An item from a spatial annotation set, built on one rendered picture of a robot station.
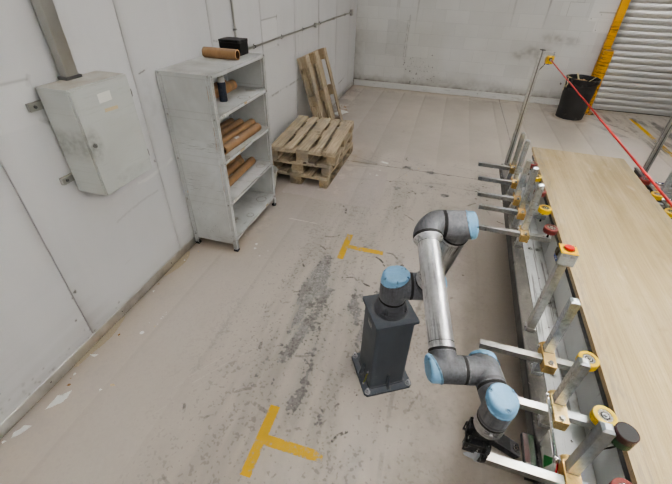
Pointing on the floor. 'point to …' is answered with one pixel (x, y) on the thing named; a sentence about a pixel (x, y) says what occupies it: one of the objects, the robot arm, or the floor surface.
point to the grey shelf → (199, 179)
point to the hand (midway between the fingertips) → (477, 457)
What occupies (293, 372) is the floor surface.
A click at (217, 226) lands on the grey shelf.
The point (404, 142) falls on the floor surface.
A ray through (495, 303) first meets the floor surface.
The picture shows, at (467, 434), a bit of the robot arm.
